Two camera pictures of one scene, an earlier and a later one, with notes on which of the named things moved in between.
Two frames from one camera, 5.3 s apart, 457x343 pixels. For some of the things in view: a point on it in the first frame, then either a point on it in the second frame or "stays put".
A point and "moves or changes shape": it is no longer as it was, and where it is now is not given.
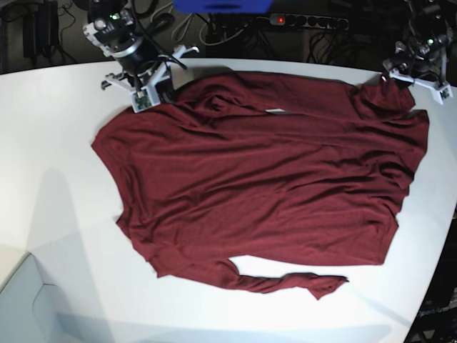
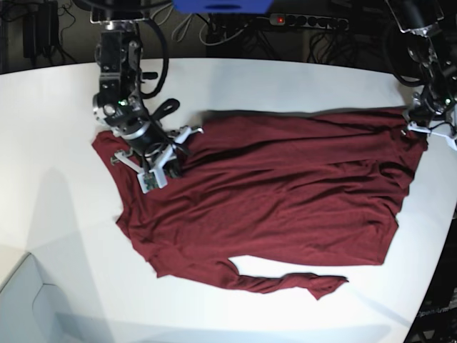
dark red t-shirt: [253, 165] moves or changes shape
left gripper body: [139, 60] → [154, 137]
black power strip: [317, 21] stays put
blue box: [222, 6] stays put
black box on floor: [41, 29] stays put
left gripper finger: [166, 91] → [173, 168]
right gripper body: [416, 61] → [426, 108]
